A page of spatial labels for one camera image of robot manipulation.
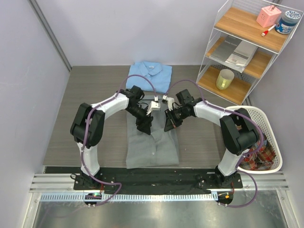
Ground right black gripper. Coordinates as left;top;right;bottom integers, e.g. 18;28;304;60
165;106;190;132

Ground light blue shirt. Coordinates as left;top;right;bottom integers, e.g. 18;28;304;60
126;61;172;94

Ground pink cube power socket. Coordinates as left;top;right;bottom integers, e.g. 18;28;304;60
256;5;282;28

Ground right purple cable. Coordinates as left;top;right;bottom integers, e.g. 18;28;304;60
162;79;265;209

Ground red plaid shirt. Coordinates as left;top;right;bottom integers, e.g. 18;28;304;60
239;135;276;171

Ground blue white lidded jar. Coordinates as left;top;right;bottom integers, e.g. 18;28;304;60
275;10;301;35

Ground yellow translucent cup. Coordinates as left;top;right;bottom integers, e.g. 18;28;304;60
216;69;235;90

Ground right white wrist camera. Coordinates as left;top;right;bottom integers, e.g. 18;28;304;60
162;95;175;111

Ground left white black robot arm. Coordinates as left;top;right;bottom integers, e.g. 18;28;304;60
70;86;153;190

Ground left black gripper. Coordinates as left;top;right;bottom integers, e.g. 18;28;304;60
126;104;153;134

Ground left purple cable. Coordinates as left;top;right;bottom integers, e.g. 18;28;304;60
80;74;159;206

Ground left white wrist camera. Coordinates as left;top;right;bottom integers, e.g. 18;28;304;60
146;101;161;116

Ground red white marker pen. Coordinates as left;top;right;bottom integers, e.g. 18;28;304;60
261;24;276;37

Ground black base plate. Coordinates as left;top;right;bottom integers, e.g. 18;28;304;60
70;168;243;194

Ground grey long sleeve shirt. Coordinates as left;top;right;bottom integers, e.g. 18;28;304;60
126;104;179;169

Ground white slotted cable duct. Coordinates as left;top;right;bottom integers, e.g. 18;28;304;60
40;192;218;202

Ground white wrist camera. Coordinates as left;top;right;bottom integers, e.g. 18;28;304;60
146;101;161;116
162;95;175;111

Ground white wire wooden shelf rack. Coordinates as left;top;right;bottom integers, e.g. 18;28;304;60
196;0;304;105

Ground grey booklet stack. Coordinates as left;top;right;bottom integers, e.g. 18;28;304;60
209;36;257;73

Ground purple cable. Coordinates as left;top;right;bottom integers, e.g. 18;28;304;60
80;74;159;206
162;79;265;209

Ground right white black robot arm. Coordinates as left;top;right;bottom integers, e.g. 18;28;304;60
162;89;263;188

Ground white plastic laundry basket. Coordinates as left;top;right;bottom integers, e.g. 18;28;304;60
227;105;283;174

